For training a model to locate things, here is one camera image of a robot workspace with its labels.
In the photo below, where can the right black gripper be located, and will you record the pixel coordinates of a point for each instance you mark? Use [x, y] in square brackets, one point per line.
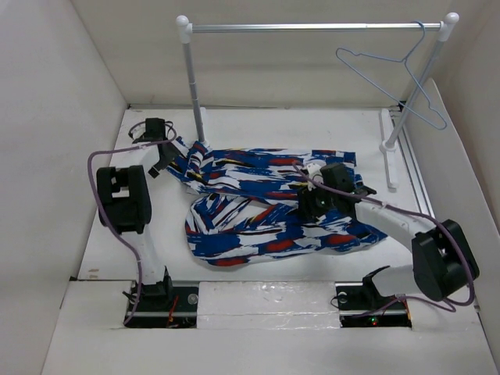
[306, 205]

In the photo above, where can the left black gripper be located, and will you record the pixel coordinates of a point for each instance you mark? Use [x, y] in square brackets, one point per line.
[172, 154]

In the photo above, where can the blue white red patterned trousers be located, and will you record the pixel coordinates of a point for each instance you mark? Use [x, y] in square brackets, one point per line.
[247, 209]

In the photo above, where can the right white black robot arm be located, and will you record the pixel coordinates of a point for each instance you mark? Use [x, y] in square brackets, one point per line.
[443, 268]

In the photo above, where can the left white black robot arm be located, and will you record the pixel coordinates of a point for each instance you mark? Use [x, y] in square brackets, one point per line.
[119, 182]

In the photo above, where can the white and silver clothes rack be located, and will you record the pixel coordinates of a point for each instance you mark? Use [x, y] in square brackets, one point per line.
[318, 65]

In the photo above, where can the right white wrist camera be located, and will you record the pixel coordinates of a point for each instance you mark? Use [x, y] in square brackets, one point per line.
[314, 174]

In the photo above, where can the aluminium rail on right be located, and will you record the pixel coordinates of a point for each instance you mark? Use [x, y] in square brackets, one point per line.
[415, 176]

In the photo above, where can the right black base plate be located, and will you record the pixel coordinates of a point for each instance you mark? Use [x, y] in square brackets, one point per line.
[360, 307]

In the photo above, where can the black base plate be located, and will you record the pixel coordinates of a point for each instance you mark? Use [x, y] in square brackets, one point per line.
[180, 312]
[360, 307]

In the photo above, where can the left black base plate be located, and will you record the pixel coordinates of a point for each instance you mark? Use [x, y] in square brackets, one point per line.
[180, 312]

